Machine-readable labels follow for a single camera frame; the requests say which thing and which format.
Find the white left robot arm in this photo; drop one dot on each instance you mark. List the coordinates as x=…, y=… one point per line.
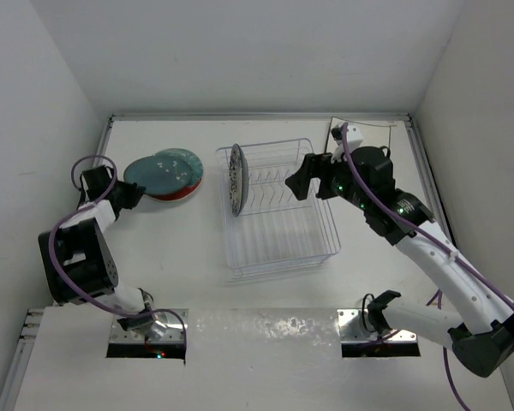
x=82, y=252

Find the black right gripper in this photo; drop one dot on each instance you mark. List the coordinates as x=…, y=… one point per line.
x=313, y=165

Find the metal base plate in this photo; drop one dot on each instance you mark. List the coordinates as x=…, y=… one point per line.
x=157, y=328
x=352, y=331

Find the red floral round plate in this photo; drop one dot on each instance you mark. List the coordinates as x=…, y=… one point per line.
x=179, y=195

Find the white wire dish rack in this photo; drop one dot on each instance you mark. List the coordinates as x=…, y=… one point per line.
x=274, y=232

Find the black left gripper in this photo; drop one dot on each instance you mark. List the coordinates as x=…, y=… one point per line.
x=134, y=193

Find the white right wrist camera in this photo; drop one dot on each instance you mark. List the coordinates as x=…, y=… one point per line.
x=354, y=139

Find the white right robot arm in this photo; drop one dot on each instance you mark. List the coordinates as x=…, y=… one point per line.
x=480, y=331

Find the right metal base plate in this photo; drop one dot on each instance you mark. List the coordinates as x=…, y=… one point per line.
x=352, y=331

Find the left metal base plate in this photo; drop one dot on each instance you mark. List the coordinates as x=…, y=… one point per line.
x=157, y=328

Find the square grey plate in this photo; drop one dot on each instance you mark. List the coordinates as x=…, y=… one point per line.
x=374, y=133

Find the white round plate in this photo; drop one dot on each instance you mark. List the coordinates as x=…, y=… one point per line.
x=189, y=157

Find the black white speckled plate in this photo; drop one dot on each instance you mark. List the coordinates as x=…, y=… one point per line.
x=238, y=180

